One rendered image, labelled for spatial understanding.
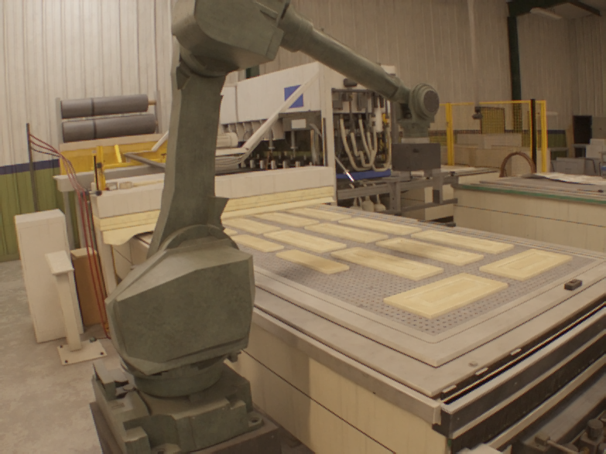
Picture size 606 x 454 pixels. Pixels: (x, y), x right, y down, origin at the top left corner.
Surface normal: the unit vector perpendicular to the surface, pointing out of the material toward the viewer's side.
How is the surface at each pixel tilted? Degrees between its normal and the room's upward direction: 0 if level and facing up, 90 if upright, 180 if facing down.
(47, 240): 90
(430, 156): 90
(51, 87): 90
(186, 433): 90
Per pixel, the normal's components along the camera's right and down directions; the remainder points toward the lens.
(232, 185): 0.56, 0.14
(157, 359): 0.33, 0.17
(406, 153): -0.82, 0.15
